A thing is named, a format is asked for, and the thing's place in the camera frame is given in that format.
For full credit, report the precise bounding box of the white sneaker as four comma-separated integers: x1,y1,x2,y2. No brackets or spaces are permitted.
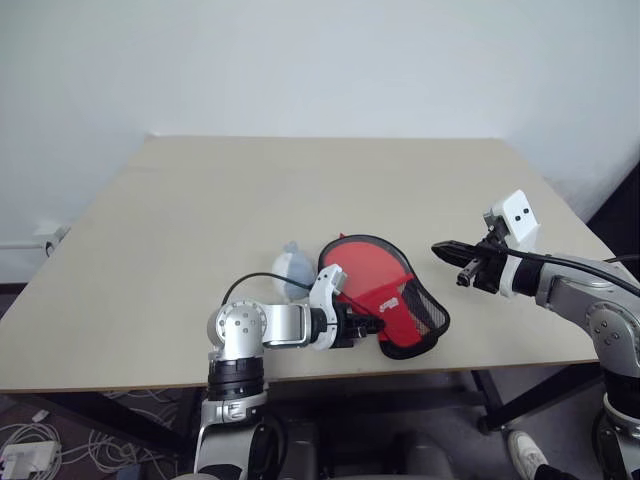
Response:
506,429,550,480

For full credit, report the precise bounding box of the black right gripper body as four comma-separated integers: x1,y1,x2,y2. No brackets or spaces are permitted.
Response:
456,234,507,296

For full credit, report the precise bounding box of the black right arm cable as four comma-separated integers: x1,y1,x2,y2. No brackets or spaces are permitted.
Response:
492,247,640,297

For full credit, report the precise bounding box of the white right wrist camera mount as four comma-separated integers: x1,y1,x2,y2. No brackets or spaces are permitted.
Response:
481,189,544,300

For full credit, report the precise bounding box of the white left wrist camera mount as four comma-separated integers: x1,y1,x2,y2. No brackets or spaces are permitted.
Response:
307,264,348,351

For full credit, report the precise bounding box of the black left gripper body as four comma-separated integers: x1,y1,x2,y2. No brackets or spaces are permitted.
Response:
332,303,372,351

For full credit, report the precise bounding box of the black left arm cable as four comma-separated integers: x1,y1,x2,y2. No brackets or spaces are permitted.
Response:
220,271,314,307

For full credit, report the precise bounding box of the white floor cable tangle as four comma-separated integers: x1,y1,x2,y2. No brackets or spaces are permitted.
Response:
0,388,202,479

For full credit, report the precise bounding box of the red paddle case black mesh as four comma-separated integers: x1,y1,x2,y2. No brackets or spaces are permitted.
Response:
316,231,452,361

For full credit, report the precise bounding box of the white power adapter box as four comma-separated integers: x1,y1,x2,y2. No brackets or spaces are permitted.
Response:
0,439,62,480

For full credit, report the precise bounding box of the red table tennis paddle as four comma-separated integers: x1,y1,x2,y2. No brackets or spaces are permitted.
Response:
323,238,411,302

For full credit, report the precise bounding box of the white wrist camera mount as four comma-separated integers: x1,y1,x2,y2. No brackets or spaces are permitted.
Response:
307,264,348,351
481,189,544,300

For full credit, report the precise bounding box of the white grey plastic pouch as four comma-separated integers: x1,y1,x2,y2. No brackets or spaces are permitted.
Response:
271,241,317,302

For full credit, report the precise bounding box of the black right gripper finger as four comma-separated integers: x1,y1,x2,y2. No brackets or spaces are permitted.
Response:
430,240,485,257
437,251,482,270

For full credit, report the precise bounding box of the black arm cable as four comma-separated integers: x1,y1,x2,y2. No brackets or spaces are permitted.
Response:
220,271,314,307
492,247,640,297

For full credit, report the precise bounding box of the white wall cable clip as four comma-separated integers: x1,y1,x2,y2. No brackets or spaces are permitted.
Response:
31,219,72,257

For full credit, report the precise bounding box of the black metal table frame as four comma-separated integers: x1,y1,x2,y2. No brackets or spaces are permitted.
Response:
0,367,609,469

